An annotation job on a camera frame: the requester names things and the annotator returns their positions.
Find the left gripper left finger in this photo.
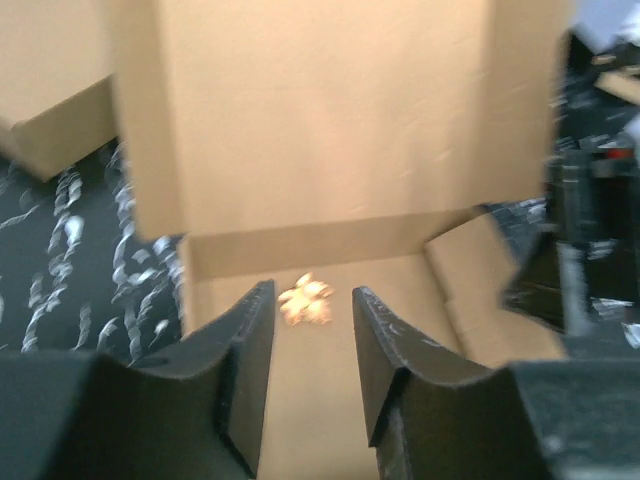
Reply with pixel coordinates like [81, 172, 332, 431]
[1, 281, 275, 479]

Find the closed cardboard box back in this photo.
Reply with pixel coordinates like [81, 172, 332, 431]
[1, 0, 117, 181]

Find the small orange red toy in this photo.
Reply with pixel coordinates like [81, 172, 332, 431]
[277, 272, 334, 326]

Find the cardboard box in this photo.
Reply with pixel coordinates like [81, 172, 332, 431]
[1, 0, 117, 181]
[106, 1, 571, 479]

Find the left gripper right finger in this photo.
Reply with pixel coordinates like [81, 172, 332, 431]
[352, 287, 639, 479]

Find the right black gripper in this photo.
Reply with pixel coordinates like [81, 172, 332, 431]
[501, 29, 640, 336]

